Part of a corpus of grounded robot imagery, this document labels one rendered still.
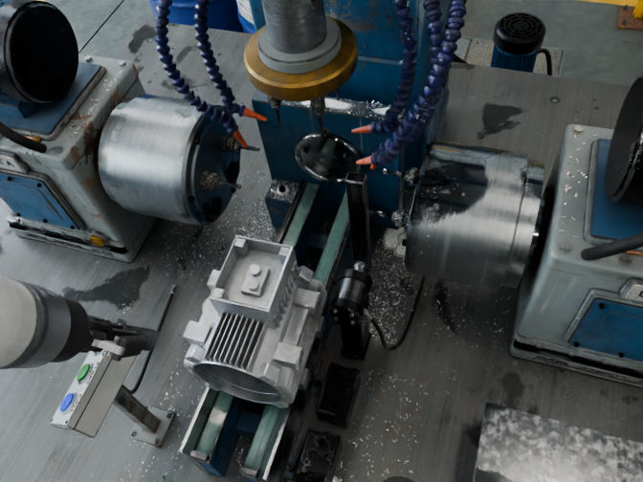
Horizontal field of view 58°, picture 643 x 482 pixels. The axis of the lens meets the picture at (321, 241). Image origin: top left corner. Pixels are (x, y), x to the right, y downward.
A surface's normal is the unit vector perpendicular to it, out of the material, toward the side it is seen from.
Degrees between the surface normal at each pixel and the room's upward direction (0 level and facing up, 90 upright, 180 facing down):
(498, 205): 24
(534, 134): 0
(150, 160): 40
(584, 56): 0
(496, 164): 9
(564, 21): 0
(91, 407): 53
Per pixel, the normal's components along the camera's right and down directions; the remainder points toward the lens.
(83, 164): 0.95, 0.20
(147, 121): -0.14, -0.42
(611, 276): -0.30, 0.81
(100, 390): 0.70, -0.17
